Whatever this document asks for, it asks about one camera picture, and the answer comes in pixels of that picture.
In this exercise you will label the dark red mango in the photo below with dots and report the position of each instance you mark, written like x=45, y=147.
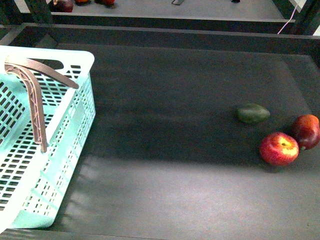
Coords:
x=306, y=131

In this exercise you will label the red yellow small apple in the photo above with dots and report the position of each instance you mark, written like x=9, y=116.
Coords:
x=108, y=2

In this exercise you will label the dark purple fruit front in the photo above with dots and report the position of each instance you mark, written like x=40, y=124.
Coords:
x=63, y=6

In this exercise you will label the light blue plastic basket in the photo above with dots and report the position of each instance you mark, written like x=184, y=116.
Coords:
x=32, y=183

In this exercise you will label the black shelf upright post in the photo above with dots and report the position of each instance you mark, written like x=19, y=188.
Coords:
x=308, y=19

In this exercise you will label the green avocado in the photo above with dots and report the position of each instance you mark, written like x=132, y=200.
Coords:
x=252, y=113

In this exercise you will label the orange red fruit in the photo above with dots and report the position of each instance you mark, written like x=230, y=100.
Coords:
x=81, y=2

